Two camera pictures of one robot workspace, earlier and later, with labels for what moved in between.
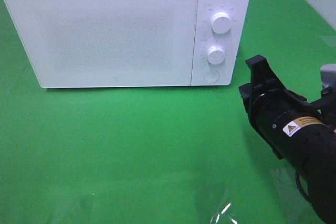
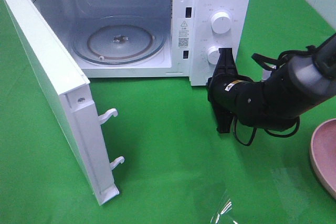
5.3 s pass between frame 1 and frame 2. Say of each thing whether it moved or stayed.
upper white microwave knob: stayed
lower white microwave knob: stayed
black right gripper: moved
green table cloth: stayed
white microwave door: moved
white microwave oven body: stayed
